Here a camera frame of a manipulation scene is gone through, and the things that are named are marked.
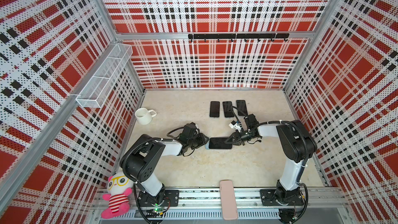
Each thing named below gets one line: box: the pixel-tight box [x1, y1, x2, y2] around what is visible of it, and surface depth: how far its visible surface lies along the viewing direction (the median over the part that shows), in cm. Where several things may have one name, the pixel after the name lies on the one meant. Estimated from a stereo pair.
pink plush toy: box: [101, 171, 134, 219], surface depth 71 cm
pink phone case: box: [219, 179, 239, 221], surface depth 73 cm
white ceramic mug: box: [134, 107, 158, 125], surface depth 100 cm
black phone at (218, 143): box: [208, 137, 233, 150], surface depth 92 cm
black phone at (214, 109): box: [209, 101, 220, 118], surface depth 111 cm
